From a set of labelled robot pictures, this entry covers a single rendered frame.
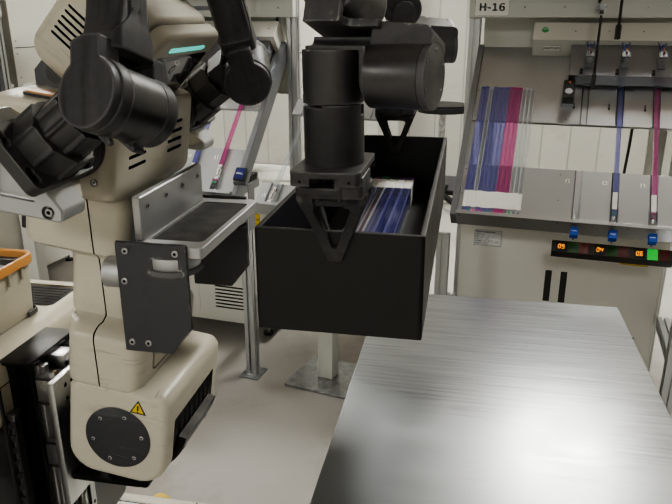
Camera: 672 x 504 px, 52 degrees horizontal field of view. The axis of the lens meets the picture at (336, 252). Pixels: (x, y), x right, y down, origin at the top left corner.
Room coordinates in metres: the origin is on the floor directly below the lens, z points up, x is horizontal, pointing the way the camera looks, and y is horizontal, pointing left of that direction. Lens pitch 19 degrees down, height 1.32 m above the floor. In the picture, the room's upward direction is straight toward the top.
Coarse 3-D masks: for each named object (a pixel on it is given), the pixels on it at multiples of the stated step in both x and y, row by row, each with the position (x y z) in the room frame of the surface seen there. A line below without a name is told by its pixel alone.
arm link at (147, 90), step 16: (144, 80) 0.75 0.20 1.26; (144, 96) 0.73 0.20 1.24; (160, 96) 0.76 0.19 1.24; (144, 112) 0.73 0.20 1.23; (160, 112) 0.75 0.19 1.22; (128, 128) 0.72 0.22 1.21; (144, 128) 0.74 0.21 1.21; (160, 128) 0.75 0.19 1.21; (112, 144) 0.72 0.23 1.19; (128, 144) 0.75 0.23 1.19; (144, 144) 0.76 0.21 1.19
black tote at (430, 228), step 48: (384, 144) 1.20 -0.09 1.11; (432, 144) 1.19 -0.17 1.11; (432, 192) 0.80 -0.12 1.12; (288, 240) 0.65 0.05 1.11; (336, 240) 0.64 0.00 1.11; (384, 240) 0.64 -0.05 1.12; (432, 240) 0.78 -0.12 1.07; (288, 288) 0.65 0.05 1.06; (336, 288) 0.64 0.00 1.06; (384, 288) 0.64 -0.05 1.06; (384, 336) 0.63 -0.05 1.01
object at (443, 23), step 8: (408, 0) 1.14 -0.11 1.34; (400, 8) 1.14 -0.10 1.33; (408, 8) 1.14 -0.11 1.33; (400, 16) 1.14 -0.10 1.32; (408, 16) 1.14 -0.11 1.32; (424, 16) 1.21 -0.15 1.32; (432, 24) 1.18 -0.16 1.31; (440, 24) 1.19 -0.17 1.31; (448, 24) 1.19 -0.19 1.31; (440, 32) 1.18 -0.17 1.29; (448, 32) 1.18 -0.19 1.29; (456, 32) 1.19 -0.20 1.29; (448, 40) 1.18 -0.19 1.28; (456, 40) 1.19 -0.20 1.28; (448, 48) 1.18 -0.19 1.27; (456, 48) 1.18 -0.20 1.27; (448, 56) 1.19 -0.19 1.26; (456, 56) 1.19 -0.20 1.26
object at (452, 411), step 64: (448, 320) 1.13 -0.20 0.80; (512, 320) 1.13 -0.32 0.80; (576, 320) 1.13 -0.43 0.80; (384, 384) 0.90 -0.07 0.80; (448, 384) 0.90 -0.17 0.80; (512, 384) 0.90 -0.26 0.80; (576, 384) 0.90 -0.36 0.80; (640, 384) 0.90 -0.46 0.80; (384, 448) 0.74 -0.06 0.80; (448, 448) 0.74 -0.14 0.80; (512, 448) 0.74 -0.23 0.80; (576, 448) 0.74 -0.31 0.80; (640, 448) 0.74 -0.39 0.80
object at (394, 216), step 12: (384, 180) 1.14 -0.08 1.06; (396, 180) 1.14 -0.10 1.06; (408, 180) 1.14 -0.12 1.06; (372, 192) 1.06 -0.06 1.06; (384, 192) 1.06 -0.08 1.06; (396, 192) 1.06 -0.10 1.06; (408, 192) 1.06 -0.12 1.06; (372, 204) 0.99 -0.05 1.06; (384, 204) 0.99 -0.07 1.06; (396, 204) 0.99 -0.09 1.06; (408, 204) 1.05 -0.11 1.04; (372, 216) 0.92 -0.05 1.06; (384, 216) 0.92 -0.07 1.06; (396, 216) 0.92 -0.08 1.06; (360, 228) 0.87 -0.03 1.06; (372, 228) 0.87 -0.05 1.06; (384, 228) 0.87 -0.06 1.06; (396, 228) 0.87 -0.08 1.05
